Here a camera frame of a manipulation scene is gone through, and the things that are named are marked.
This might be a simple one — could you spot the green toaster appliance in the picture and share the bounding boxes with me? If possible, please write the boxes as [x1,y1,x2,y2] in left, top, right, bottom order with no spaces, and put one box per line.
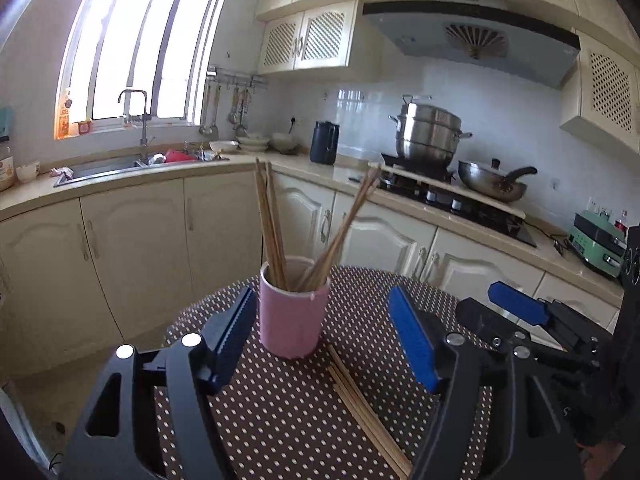
[568,210,627,278]

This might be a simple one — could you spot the brown polka dot tablecloth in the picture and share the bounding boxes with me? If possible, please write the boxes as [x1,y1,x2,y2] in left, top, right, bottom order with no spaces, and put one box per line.
[152,264,507,480]

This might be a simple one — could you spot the black electric kettle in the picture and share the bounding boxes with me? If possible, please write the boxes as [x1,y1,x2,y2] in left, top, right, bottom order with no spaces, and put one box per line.
[309,122,340,166]

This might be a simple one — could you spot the grey range hood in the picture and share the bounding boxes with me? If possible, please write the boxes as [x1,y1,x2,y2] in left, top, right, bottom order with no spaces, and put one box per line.
[362,1,580,89]

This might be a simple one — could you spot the white bowl on counter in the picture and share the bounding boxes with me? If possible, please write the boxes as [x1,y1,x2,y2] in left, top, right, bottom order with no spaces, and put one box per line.
[269,132,298,154]

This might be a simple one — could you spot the cream lower kitchen cabinets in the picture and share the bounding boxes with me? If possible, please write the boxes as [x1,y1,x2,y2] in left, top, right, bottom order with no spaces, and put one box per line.
[1,159,623,376]

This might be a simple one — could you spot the steel wok black handle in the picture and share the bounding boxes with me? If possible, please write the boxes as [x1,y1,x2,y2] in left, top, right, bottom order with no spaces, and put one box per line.
[458,158,538,203]

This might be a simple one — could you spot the cream kitchen cabinets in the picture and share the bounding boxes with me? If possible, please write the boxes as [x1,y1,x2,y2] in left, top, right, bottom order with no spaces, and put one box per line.
[256,0,639,151]
[1,159,623,376]

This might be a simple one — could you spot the black gas stove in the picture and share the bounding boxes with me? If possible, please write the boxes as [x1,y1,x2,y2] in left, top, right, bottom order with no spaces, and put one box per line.
[378,154,536,247]

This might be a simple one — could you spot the hanging utensil rail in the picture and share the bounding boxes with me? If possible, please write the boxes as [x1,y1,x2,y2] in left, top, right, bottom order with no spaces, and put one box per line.
[198,65,268,139]

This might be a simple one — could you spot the kitchen window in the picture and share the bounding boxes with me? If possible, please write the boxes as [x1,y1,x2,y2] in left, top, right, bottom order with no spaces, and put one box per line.
[54,0,224,140]

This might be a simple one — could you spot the cream upper kitchen cabinets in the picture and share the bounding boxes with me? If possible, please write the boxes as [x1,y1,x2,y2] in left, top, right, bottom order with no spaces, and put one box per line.
[256,0,639,151]

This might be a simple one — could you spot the chrome sink faucet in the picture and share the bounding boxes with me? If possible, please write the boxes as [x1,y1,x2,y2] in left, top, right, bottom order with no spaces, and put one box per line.
[117,88,151,165]

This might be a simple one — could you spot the stainless steel stock pot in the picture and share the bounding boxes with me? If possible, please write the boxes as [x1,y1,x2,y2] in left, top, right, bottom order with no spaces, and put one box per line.
[390,94,473,168]

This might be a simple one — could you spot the pink chopstick holder cup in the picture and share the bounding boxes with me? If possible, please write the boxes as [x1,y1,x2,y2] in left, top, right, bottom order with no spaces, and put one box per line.
[259,262,332,360]

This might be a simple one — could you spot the wooden chopstick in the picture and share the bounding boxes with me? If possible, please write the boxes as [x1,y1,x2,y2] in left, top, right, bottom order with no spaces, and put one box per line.
[296,166,382,292]
[326,364,411,480]
[266,162,288,290]
[255,158,282,287]
[326,343,414,466]
[304,164,384,291]

